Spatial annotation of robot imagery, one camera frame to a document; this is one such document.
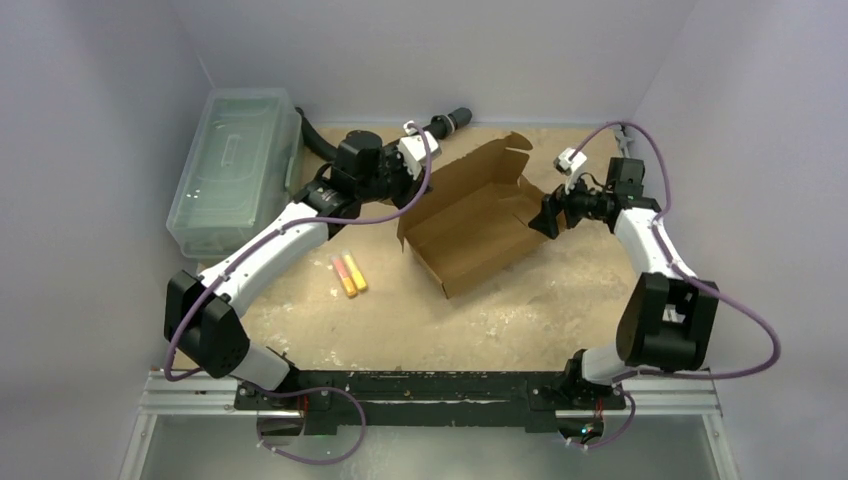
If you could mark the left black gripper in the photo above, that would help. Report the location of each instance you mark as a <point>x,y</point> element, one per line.
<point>411,187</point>

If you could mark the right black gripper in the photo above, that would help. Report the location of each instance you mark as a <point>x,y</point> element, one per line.
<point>553,212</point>

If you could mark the brown cardboard box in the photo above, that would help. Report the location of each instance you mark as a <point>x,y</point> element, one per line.
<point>475,220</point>

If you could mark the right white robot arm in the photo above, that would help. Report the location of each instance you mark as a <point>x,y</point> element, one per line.
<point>667,322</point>

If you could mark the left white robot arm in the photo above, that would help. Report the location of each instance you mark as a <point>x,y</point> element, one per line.
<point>204,311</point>

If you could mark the yellow marker pen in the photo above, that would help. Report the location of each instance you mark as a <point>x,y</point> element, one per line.
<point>355,272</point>

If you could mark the orange marker pen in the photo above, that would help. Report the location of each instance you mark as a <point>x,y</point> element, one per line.
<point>344,277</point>

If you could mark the clear plastic storage bin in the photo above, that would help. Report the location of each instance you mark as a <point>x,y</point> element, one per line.
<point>243,166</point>

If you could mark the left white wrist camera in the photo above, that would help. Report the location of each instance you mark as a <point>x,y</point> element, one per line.
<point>412,149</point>

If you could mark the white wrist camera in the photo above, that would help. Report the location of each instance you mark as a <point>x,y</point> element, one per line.
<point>412,149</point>
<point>571,163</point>

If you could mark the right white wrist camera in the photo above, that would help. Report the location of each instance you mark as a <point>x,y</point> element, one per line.
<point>571,163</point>

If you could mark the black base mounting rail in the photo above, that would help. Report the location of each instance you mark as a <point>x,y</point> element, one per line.
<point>535,401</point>

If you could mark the aluminium frame extrusion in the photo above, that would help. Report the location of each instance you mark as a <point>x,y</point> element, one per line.
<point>197,395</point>

